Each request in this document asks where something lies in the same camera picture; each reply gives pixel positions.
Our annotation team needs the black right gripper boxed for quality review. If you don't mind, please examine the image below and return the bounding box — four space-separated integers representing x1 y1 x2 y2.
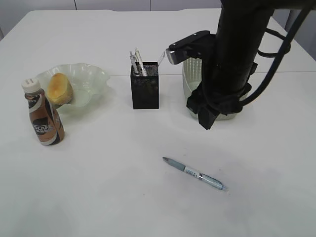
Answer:
187 82 252 130

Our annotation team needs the light blue pen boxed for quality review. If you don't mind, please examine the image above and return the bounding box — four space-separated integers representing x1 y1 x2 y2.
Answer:
162 157 228 192

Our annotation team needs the clear plastic ruler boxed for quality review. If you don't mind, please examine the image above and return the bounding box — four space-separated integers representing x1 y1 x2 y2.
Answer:
157 51 166 67

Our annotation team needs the beige grip pen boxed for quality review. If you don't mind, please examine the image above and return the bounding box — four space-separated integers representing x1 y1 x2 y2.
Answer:
135 48 147 77

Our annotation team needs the white grey pen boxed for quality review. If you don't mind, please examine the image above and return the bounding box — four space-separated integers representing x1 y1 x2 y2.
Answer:
129 51 139 76

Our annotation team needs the yellow bread loaf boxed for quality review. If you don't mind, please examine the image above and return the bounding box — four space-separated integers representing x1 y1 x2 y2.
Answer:
47 73 74 105

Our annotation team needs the brown coffee bottle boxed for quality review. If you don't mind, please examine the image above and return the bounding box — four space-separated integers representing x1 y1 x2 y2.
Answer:
22 79 65 146

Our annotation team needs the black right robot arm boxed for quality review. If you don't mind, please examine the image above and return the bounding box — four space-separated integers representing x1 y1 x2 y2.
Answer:
187 0 274 130

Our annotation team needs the green plastic basket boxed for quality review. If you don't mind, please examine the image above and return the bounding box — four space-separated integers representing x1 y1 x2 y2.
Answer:
182 58 248 120

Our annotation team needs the black mesh pen holder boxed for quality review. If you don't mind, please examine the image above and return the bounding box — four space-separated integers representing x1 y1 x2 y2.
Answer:
130 62 159 110

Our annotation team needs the translucent green wavy bowl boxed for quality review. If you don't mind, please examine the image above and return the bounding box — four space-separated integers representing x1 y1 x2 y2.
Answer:
36 63 110 114

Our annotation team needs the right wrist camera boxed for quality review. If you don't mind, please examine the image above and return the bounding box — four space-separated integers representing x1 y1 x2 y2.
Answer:
166 30 216 65

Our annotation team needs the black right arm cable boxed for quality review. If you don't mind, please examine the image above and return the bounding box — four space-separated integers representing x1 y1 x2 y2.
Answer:
237 0 313 106

